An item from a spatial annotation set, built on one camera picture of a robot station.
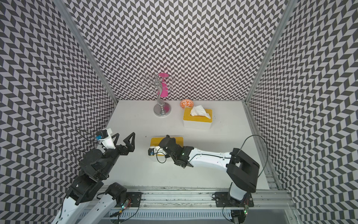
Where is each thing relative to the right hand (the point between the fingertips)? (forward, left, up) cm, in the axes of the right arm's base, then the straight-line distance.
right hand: (167, 140), depth 81 cm
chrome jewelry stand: (+35, +7, +14) cm, 39 cm away
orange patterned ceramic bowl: (+40, -11, -11) cm, 43 cm away
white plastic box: (+17, -19, -8) cm, 26 cm away
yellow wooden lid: (+22, -12, -5) cm, 25 cm away
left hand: (-5, +17, +15) cm, 24 cm away
